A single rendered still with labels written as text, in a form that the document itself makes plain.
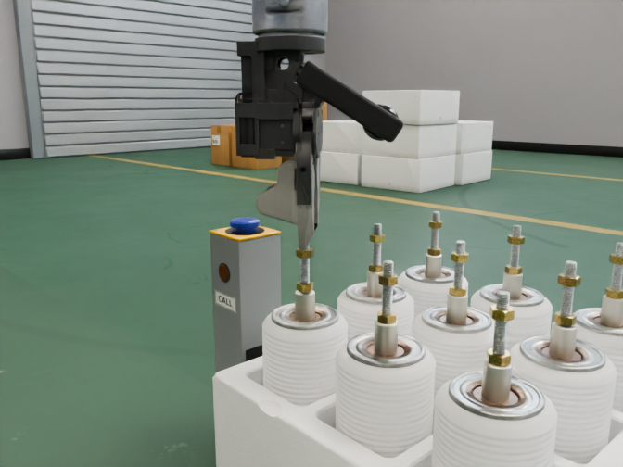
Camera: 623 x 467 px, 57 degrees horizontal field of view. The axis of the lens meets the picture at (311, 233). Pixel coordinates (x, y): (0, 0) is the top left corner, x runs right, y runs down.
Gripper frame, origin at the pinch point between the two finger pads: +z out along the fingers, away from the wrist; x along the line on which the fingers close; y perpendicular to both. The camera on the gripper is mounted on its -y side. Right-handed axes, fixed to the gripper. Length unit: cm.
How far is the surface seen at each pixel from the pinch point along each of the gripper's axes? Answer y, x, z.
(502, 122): -133, -546, 9
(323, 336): -1.6, 4.0, 10.2
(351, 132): 7, -283, 5
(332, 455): -3.4, 14.1, 17.3
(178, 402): 24.8, -23.3, 34.7
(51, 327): 63, -51, 35
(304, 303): 0.7, 1.1, 7.6
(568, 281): -24.4, 7.7, 2.1
